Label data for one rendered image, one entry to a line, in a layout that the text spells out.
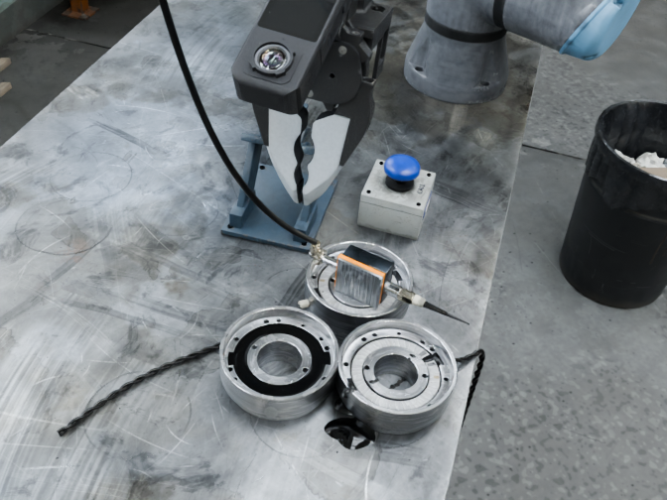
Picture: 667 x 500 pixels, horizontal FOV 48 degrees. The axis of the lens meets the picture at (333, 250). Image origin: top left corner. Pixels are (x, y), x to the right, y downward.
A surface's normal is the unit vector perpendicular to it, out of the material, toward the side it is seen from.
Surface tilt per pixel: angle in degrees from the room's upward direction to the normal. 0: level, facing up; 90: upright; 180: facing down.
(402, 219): 90
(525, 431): 0
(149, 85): 0
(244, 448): 0
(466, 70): 72
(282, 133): 82
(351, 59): 82
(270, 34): 23
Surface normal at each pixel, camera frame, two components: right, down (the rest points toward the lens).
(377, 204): -0.29, 0.64
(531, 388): 0.07, -0.72
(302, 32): -0.02, -0.41
